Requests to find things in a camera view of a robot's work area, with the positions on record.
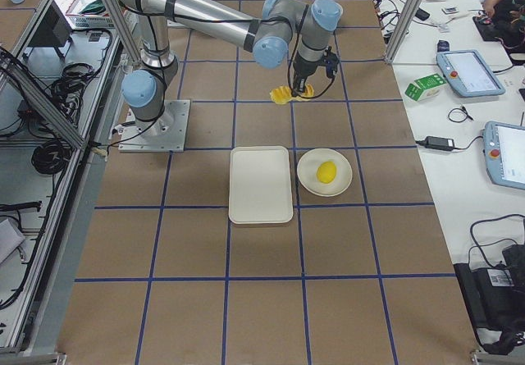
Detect teach pendant tablet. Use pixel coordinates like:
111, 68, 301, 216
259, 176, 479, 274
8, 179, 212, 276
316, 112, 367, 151
482, 121, 524, 189
436, 50, 505, 98

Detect black power adapter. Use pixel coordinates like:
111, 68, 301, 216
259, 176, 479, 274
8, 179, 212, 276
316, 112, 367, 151
424, 136, 455, 151

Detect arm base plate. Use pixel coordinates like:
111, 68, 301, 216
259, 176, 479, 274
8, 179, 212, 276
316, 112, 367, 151
118, 99, 191, 153

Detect white round plate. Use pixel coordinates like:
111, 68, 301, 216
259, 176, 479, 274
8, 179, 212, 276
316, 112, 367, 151
297, 148, 353, 197

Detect yellow lemon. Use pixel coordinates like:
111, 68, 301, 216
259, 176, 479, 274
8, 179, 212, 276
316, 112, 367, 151
316, 161, 337, 184

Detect striped bread loaf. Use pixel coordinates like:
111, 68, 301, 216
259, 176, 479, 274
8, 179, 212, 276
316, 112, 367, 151
270, 84, 314, 105

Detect aluminium frame post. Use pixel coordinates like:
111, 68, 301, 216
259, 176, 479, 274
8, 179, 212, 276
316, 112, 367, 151
385, 0, 435, 64

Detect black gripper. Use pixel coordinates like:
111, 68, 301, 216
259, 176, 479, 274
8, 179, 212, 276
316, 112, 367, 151
291, 46, 340, 98

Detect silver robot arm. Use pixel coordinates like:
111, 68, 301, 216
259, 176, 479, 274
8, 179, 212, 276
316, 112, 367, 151
119, 0, 342, 103

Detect black phone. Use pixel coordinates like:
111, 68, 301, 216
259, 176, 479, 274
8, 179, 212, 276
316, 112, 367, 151
414, 8, 430, 21

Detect white rectangular tray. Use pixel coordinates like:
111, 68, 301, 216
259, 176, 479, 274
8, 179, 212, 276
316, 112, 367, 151
228, 146, 294, 225

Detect green white carton box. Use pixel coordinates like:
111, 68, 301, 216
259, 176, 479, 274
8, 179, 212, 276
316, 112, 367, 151
404, 73, 446, 102

